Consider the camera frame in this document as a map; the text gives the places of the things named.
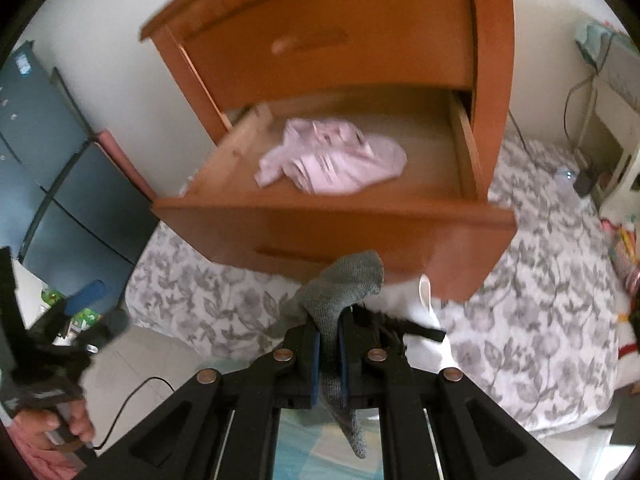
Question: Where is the black knit garment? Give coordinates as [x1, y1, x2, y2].
[367, 307, 449, 357]

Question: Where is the white lattice plastic rack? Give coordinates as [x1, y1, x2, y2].
[597, 145, 640, 221]

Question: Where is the black power adapter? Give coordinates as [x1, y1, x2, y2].
[574, 167, 596, 199]

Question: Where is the green printed packet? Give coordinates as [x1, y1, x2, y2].
[42, 287, 108, 332]

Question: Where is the person's left hand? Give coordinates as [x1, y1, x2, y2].
[15, 399, 96, 454]

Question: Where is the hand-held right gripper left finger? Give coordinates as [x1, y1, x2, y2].
[87, 317, 322, 480]

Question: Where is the white cloth garment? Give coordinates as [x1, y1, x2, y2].
[399, 275, 457, 372]

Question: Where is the wooden nightstand drawer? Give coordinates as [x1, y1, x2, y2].
[150, 87, 518, 303]
[167, 0, 476, 108]

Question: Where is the pink cloth garment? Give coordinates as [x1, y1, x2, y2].
[254, 117, 408, 196]

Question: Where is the pink wooden board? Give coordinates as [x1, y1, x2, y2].
[97, 130, 159, 202]

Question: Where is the pile of colourful packets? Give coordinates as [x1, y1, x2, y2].
[605, 220, 640, 287]

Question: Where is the dark teal cabinet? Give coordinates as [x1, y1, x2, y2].
[0, 40, 161, 281]

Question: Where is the black power cable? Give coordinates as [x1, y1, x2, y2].
[562, 35, 617, 162]

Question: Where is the teal cloth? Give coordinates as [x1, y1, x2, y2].
[575, 22, 627, 61]

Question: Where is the grey sock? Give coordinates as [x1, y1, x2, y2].
[270, 250, 386, 461]

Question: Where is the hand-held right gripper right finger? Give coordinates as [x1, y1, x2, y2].
[337, 305, 582, 480]

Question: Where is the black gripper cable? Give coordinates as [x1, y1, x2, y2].
[92, 376, 177, 452]

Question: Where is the wooden nightstand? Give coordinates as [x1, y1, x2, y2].
[140, 0, 516, 202]

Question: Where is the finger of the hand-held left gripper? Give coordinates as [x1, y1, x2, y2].
[75, 310, 131, 356]
[65, 280, 109, 317]

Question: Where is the grey floral blanket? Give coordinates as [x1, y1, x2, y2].
[122, 137, 631, 433]

